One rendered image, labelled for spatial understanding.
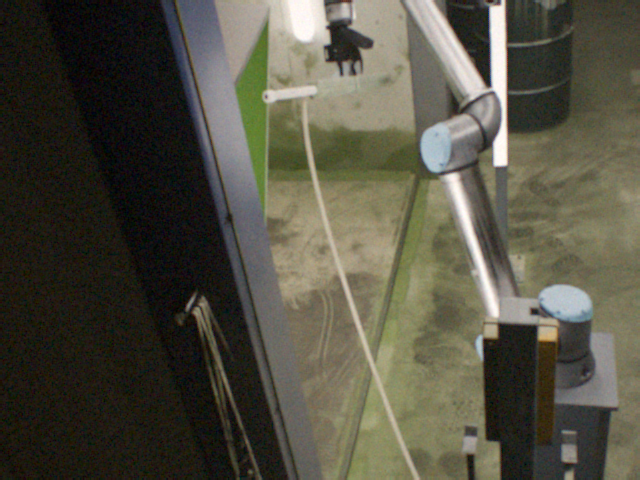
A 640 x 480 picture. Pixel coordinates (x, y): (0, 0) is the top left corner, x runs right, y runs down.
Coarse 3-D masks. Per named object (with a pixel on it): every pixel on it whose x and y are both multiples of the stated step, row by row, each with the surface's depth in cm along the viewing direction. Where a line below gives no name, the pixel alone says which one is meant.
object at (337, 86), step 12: (384, 72) 244; (312, 84) 227; (324, 84) 227; (336, 84) 230; (348, 84) 233; (360, 84) 236; (372, 84) 240; (384, 84) 243; (264, 96) 216; (276, 96) 216; (288, 96) 220; (312, 96) 228; (324, 96) 228
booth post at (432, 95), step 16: (416, 32) 404; (416, 48) 409; (416, 64) 415; (432, 64) 413; (416, 80) 420; (432, 80) 418; (416, 96) 426; (432, 96) 424; (448, 96) 428; (416, 112) 432; (432, 112) 429; (448, 112) 430; (416, 128) 437; (432, 176) 454
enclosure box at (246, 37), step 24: (216, 0) 246; (240, 24) 233; (264, 24) 239; (240, 48) 220; (264, 48) 254; (240, 72) 211; (264, 72) 259; (240, 96) 266; (264, 120) 270; (264, 144) 276; (264, 168) 282; (264, 192) 288; (264, 216) 295
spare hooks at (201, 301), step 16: (192, 304) 135; (176, 320) 136; (208, 320) 140; (208, 336) 139; (208, 368) 144; (224, 384) 146; (224, 400) 152; (224, 416) 155; (224, 432) 155; (256, 464) 159
